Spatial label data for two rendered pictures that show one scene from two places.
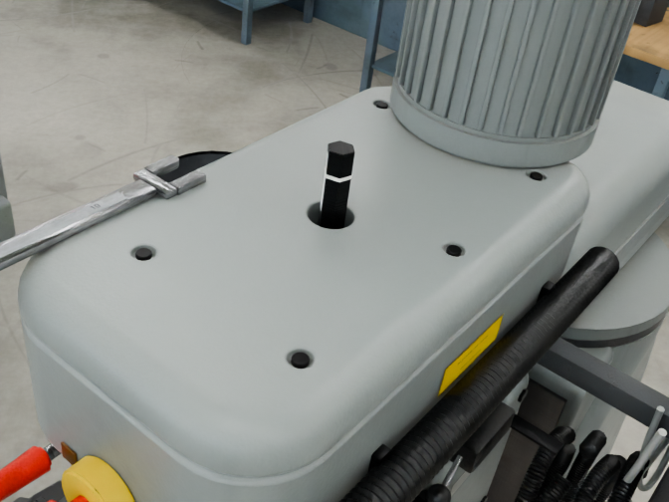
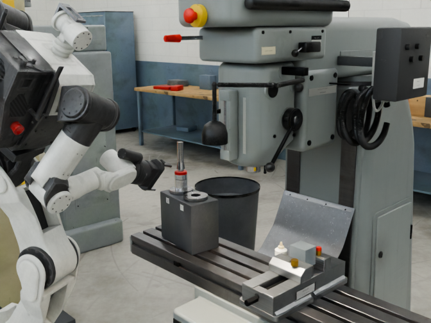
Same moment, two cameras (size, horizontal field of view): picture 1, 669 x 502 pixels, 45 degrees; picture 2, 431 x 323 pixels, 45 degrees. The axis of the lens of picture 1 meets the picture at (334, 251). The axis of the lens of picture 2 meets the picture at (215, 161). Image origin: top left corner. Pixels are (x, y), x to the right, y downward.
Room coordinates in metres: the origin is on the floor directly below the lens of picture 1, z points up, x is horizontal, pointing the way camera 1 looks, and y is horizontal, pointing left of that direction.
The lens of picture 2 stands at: (-1.10, -0.21, 1.73)
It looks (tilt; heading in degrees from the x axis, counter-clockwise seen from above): 14 degrees down; 12
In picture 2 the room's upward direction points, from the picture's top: 1 degrees counter-clockwise
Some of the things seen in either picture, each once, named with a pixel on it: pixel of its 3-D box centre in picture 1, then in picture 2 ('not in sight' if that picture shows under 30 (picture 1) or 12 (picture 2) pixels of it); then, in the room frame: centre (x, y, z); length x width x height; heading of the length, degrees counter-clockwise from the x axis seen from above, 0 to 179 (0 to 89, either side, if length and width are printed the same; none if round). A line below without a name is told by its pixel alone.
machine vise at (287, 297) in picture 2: not in sight; (295, 275); (0.37, -0.15, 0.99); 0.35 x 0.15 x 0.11; 144
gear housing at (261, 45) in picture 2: not in sight; (263, 43); (0.55, -0.02, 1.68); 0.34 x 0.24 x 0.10; 146
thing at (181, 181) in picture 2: not in sight; (181, 181); (0.73, 0.31, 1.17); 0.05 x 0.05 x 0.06
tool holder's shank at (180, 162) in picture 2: not in sight; (180, 156); (0.73, 0.31, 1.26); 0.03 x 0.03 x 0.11
